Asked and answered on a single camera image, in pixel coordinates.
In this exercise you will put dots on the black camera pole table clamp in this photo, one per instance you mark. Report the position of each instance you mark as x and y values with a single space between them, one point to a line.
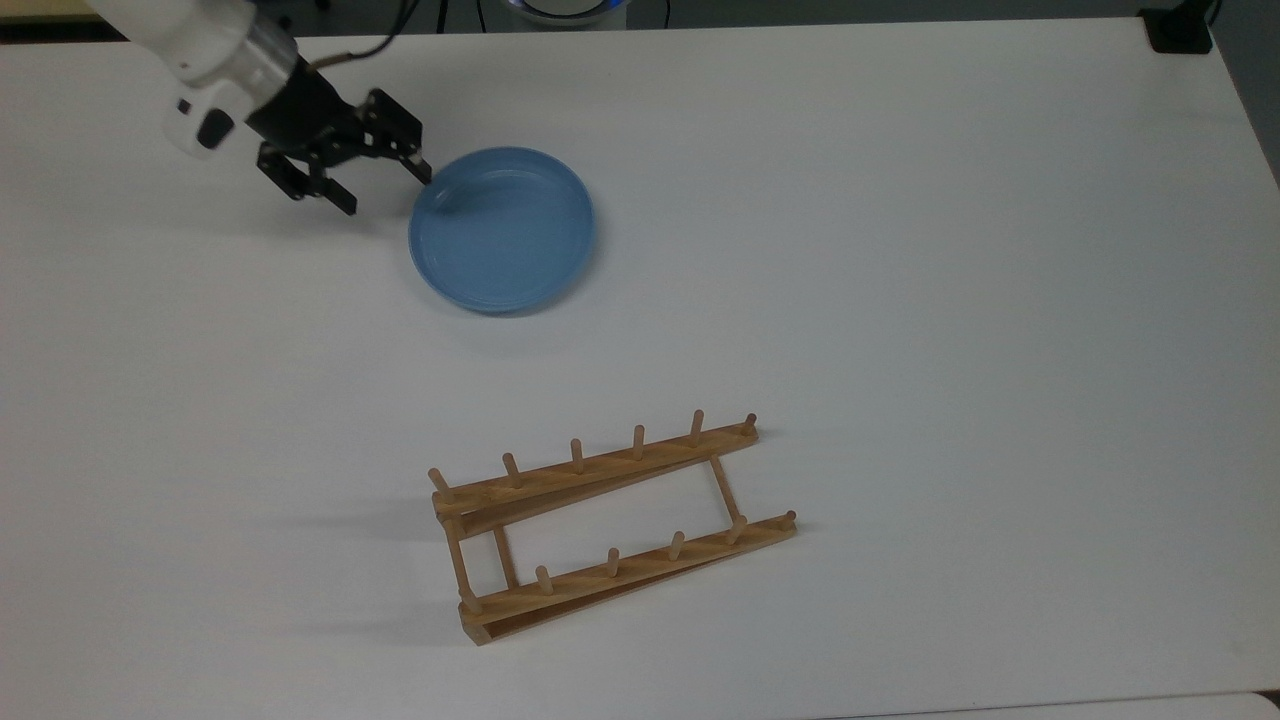
1180 35

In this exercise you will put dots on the blue round plate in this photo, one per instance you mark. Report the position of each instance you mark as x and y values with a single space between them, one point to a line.
500 235

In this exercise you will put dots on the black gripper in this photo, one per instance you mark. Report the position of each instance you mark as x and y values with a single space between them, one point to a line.
305 115

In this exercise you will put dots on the yellow wooden board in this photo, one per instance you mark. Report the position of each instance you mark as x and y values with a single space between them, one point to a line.
40 8

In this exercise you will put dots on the wooden plate rack with pegs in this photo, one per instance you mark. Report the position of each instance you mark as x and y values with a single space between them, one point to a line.
600 465

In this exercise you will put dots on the black tripod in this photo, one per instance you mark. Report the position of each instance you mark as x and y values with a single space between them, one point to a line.
442 12

